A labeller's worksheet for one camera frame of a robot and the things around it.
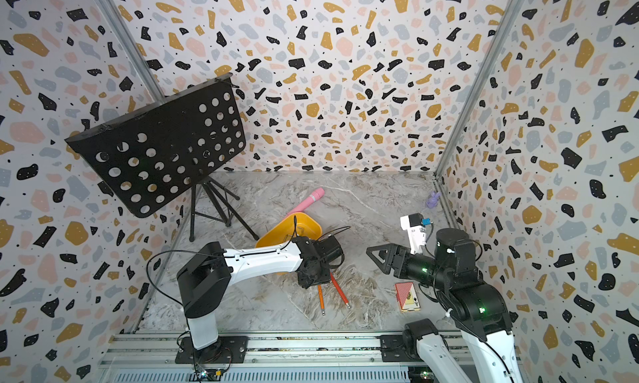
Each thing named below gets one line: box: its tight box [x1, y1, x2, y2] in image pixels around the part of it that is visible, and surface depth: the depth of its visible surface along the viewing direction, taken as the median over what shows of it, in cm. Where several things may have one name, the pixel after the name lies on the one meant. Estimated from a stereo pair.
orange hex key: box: [317, 283, 326, 316], surface depth 85 cm
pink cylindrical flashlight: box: [285, 187, 326, 218], surface depth 112 cm
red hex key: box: [329, 271, 352, 309], surface depth 87 cm
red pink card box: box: [394, 281, 422, 314], surface depth 85 cm
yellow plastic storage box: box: [254, 212, 323, 249], surface depth 100 cm
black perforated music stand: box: [64, 73, 260, 242], surface depth 66 cm
